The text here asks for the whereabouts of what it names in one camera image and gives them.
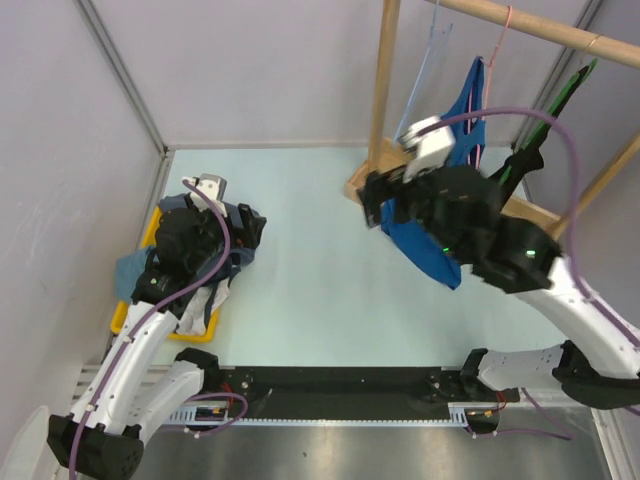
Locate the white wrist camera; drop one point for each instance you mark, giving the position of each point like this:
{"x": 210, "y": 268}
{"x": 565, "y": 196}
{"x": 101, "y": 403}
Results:
{"x": 212, "y": 186}
{"x": 426, "y": 150}

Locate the light teal garment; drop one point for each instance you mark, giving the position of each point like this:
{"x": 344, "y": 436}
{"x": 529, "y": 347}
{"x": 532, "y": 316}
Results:
{"x": 127, "y": 271}

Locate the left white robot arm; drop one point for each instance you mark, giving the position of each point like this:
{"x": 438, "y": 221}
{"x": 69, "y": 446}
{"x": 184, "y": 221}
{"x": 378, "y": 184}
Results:
{"x": 104, "y": 435}

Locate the aluminium frame post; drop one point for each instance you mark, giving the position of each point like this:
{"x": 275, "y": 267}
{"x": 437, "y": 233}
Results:
{"x": 114, "y": 60}

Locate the light blue wire hanger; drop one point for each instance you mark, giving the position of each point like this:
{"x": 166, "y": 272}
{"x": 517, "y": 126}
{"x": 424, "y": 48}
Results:
{"x": 437, "y": 42}

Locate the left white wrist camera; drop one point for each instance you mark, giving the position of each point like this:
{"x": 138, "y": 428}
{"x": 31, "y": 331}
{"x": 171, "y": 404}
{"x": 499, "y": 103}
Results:
{"x": 212, "y": 186}

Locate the grey-blue printed t-shirt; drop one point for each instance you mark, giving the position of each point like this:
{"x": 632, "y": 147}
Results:
{"x": 238, "y": 255}

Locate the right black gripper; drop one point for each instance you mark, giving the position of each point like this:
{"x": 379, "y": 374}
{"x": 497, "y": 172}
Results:
{"x": 382, "y": 185}

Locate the yellow plastic basket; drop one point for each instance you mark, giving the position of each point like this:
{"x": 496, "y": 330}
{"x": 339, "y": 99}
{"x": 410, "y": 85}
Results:
{"x": 120, "y": 314}

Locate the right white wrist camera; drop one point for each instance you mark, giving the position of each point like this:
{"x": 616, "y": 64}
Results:
{"x": 426, "y": 150}

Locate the blue tank top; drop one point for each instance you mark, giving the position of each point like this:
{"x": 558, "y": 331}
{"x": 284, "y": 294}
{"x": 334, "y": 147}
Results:
{"x": 417, "y": 245}

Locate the white garment with stripes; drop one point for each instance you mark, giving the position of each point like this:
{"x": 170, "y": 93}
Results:
{"x": 194, "y": 320}

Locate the wooden clothes rack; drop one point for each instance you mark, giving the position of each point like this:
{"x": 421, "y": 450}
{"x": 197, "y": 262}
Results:
{"x": 383, "y": 156}

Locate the pink wire hanger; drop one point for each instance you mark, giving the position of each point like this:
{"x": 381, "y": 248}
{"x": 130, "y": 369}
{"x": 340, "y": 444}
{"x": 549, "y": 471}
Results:
{"x": 489, "y": 76}

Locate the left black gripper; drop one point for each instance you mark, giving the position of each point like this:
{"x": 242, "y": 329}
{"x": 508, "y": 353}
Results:
{"x": 202, "y": 215}

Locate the black garment on hanger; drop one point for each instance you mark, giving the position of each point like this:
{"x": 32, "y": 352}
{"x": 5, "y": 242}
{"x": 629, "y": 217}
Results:
{"x": 525, "y": 160}

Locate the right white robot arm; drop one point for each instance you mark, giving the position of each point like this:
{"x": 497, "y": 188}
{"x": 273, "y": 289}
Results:
{"x": 597, "y": 365}

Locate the green hanger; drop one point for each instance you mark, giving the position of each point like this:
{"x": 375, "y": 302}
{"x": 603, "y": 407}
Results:
{"x": 555, "y": 110}

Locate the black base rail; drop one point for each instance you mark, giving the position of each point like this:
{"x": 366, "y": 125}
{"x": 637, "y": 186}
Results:
{"x": 348, "y": 394}

